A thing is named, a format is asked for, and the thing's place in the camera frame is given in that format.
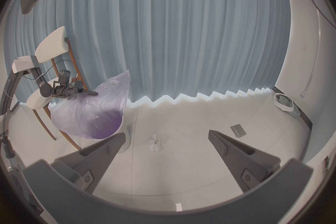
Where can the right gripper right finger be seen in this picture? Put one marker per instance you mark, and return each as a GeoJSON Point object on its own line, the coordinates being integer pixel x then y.
{"type": "Point", "coordinates": [244, 162]}

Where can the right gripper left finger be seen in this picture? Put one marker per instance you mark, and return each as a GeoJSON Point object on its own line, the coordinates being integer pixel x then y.
{"type": "Point", "coordinates": [99, 162]}

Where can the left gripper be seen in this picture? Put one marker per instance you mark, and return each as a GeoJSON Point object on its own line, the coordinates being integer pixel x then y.
{"type": "Point", "coordinates": [73, 90]}

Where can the purple plastic bag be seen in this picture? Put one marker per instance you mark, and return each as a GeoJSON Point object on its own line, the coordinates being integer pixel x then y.
{"type": "Point", "coordinates": [105, 102]}

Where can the white plastic wrapper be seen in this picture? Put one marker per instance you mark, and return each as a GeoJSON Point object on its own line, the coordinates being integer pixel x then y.
{"type": "Point", "coordinates": [154, 144]}

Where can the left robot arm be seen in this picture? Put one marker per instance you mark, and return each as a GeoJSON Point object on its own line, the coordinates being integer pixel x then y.
{"type": "Point", "coordinates": [43, 89]}

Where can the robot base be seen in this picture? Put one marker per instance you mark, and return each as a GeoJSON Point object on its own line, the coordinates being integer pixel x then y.
{"type": "Point", "coordinates": [15, 183]}

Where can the white trash bin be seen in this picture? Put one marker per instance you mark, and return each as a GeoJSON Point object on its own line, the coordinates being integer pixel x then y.
{"type": "Point", "coordinates": [127, 139]}

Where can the white and grey floor tray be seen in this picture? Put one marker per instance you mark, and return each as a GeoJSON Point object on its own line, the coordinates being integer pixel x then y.
{"type": "Point", "coordinates": [284, 103]}

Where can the white cushioned wooden chair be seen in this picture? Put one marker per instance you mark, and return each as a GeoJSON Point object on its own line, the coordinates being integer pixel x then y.
{"type": "Point", "coordinates": [51, 43]}

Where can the pale blue curtain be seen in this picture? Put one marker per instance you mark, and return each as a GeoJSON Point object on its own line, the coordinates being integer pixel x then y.
{"type": "Point", "coordinates": [183, 20]}

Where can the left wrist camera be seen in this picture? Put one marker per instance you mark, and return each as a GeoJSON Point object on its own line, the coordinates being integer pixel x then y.
{"type": "Point", "coordinates": [64, 76]}

